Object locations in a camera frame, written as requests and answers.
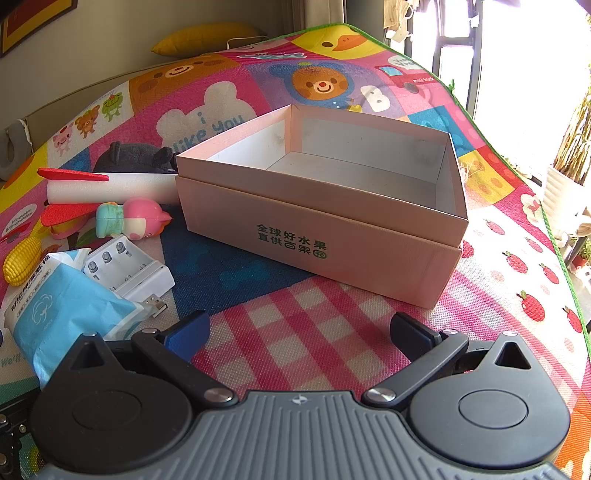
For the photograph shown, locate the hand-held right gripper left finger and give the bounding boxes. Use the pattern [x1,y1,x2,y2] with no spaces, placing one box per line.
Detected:
[60,311,237,407]

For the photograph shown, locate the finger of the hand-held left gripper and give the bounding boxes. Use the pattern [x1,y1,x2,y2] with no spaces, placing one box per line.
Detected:
[0,398,40,480]

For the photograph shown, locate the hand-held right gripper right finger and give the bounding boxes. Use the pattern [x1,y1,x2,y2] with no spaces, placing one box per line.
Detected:
[362,311,546,409]

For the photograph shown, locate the white battery charger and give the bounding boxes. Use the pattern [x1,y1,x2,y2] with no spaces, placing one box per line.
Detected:
[82,234,176,319]

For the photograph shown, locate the pink cardboard box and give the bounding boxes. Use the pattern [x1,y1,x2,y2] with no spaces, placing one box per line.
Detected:
[175,104,469,309]

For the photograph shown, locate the pink green doll toy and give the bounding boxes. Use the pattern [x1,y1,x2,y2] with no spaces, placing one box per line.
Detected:
[95,198,172,241]

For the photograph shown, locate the blue tissue packet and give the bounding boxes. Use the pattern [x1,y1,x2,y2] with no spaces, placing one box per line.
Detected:
[4,249,148,388]

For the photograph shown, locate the white foam rocket red fins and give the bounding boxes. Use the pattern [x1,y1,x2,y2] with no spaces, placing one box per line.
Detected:
[38,167,181,228]

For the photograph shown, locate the yellow toy corn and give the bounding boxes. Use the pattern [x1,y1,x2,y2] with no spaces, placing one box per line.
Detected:
[2,235,43,288]

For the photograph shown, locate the dark grey plush cat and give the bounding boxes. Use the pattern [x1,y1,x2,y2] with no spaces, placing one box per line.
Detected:
[92,141,178,175]

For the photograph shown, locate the colourful cartoon play mat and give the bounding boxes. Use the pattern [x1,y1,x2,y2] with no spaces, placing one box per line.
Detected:
[0,23,591,480]

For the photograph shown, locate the dry grass plant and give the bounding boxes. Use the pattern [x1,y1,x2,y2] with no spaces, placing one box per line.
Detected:
[551,90,591,185]

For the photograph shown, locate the grey neck pillow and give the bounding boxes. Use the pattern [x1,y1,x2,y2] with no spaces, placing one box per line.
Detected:
[0,119,32,182]

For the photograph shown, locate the yellow pillow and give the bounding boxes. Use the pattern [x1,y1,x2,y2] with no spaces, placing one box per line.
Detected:
[151,23,269,58]

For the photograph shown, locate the hanging clothes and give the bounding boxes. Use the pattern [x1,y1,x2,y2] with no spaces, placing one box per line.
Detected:
[383,0,439,42]

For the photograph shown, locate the white cable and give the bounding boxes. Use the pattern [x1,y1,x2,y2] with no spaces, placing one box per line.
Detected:
[226,36,269,51]

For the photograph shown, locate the red framed wall picture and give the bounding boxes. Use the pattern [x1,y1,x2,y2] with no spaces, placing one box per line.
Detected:
[0,0,78,58]

